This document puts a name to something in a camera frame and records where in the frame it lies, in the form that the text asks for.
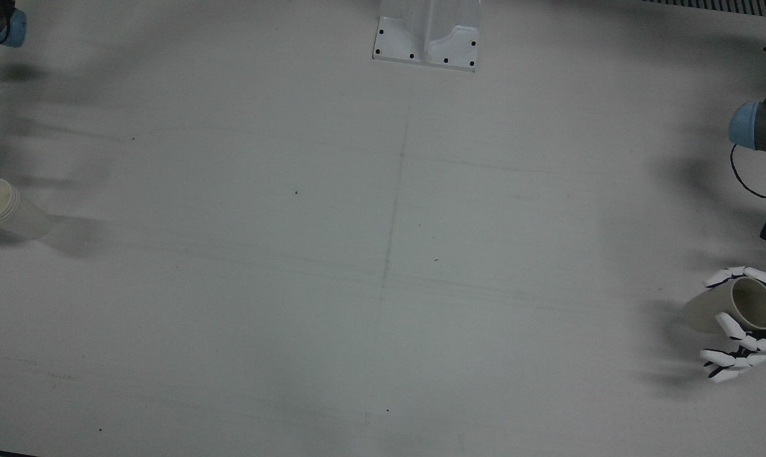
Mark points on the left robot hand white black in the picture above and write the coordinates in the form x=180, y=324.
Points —
x=747, y=360

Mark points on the white paper cup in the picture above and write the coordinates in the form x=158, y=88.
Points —
x=706, y=311

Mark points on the white paper cup ribbed rim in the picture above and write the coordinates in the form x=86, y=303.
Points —
x=22, y=219

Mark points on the black ribbed floor mat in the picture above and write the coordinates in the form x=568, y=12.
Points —
x=738, y=5

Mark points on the white metal mount base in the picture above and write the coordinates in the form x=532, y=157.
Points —
x=398, y=44

